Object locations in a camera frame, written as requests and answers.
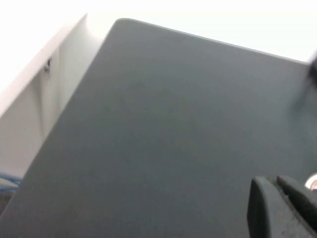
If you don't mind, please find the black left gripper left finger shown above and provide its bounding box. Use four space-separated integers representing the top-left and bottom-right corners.
247 176 296 238

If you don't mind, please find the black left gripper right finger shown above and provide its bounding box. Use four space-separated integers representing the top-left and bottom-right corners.
276 175 317 238

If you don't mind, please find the white adhesive tape roll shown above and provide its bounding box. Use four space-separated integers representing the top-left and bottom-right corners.
304 173 317 191

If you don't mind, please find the black wire dish rack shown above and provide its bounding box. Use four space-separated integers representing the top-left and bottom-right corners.
293 51 317 112

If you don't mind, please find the blue cable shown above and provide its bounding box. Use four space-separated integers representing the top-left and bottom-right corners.
0 173 21 192

